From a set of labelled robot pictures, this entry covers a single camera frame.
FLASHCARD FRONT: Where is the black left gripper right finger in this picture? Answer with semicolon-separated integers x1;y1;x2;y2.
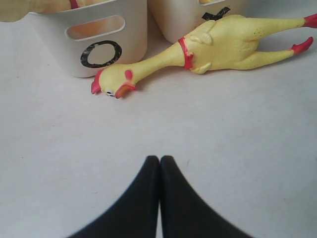
160;155;250;238

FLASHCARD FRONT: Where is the cream bin marked X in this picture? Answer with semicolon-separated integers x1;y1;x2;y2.
148;0;249;43

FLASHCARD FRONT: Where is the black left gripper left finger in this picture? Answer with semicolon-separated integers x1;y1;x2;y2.
70;155;160;238

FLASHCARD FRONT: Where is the cream bin marked O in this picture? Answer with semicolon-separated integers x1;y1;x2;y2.
28;0;148;78

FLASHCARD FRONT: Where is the whole rubber chicken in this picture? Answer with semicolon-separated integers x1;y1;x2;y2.
0;0;104;22
91;14;317;99

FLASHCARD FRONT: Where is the headless rubber chicken body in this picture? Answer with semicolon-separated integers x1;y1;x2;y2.
199;0;222;5

